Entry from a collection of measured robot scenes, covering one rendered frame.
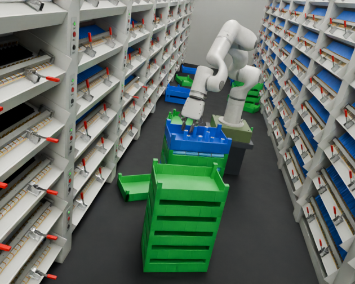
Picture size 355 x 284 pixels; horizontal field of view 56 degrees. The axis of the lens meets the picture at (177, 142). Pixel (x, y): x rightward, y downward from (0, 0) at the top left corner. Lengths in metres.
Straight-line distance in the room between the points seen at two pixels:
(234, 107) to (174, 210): 1.16
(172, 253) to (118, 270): 0.26
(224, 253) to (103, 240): 0.62
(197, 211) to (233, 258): 0.45
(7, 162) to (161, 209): 0.65
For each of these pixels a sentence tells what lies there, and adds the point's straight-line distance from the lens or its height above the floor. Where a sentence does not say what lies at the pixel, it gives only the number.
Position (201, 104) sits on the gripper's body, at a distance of 1.65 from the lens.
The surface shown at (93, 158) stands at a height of 0.30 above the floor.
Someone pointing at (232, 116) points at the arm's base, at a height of 0.43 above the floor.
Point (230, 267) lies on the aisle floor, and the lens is 1.75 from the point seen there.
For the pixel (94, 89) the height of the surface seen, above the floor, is 0.69.
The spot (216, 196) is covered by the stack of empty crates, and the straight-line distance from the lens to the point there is 1.41.
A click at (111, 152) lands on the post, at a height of 0.22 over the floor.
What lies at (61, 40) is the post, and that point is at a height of 0.96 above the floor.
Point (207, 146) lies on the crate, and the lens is 1.62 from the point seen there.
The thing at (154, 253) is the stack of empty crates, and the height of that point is 0.11.
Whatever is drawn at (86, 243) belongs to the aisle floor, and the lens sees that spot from 1.74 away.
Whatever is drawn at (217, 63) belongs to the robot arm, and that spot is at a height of 0.88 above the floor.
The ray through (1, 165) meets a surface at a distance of 0.99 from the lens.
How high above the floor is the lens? 1.17
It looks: 24 degrees down
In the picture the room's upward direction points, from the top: 10 degrees clockwise
